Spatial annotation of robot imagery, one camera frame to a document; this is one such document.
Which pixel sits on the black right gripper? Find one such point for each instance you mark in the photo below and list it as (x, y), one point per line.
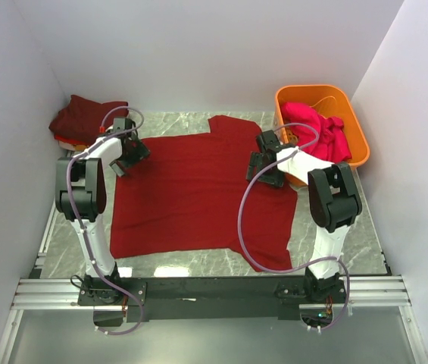
(256, 161)

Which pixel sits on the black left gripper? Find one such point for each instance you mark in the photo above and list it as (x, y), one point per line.
(140, 152)

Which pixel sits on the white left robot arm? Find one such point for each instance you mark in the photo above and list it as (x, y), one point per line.
(81, 196)

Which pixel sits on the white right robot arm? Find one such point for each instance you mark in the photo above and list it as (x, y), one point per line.
(334, 203)

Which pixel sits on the orange folded t-shirt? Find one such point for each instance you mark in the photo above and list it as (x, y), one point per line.
(68, 144)

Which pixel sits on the dark red folded t-shirt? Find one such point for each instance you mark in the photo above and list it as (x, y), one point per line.
(81, 119)

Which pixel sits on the pink t-shirt in basket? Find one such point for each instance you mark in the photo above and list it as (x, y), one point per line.
(332, 145)

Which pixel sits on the orange plastic basket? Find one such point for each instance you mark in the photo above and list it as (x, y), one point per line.
(328, 101)

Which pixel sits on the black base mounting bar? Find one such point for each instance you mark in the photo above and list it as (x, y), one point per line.
(206, 298)

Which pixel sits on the aluminium frame rail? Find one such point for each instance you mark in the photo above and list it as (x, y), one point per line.
(366, 291)

